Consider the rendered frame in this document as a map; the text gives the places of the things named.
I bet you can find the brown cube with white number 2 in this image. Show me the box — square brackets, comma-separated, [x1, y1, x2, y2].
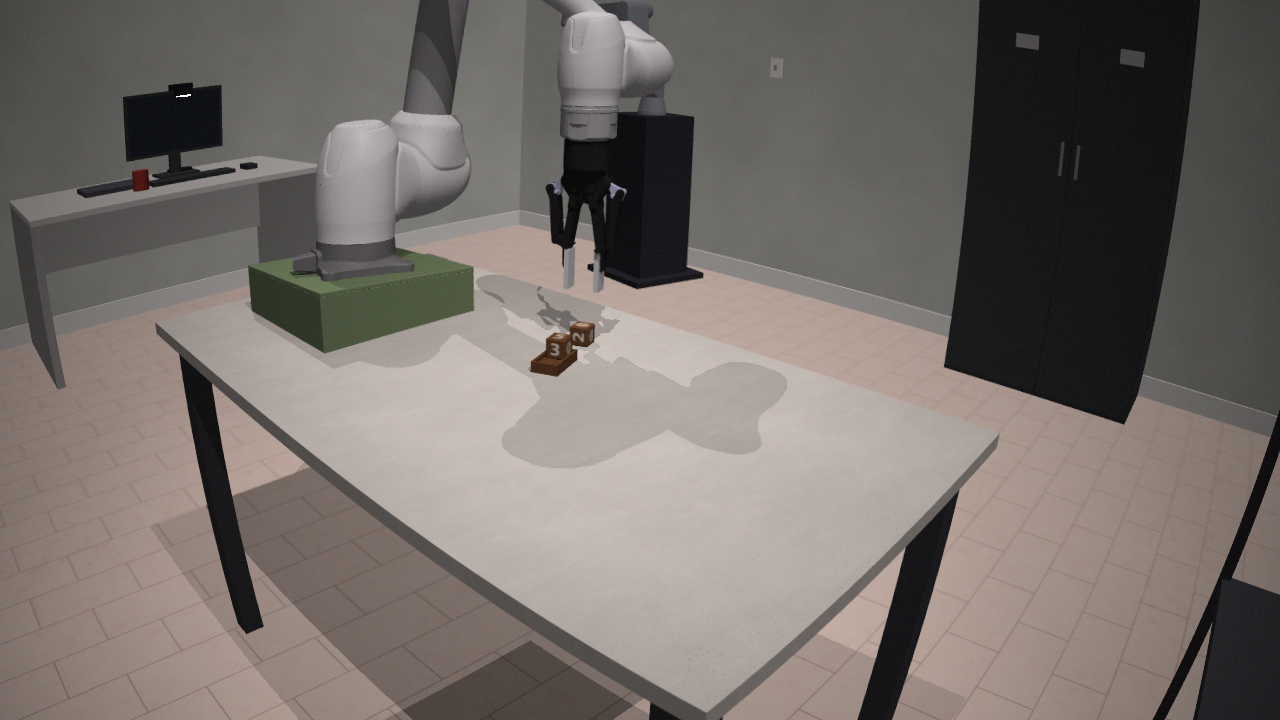
[570, 322, 595, 347]

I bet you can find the brown rectangular tray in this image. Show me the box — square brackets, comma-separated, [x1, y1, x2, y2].
[531, 348, 579, 377]

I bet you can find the brown wooden cube with white digits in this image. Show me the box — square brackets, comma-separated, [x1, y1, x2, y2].
[547, 333, 573, 360]

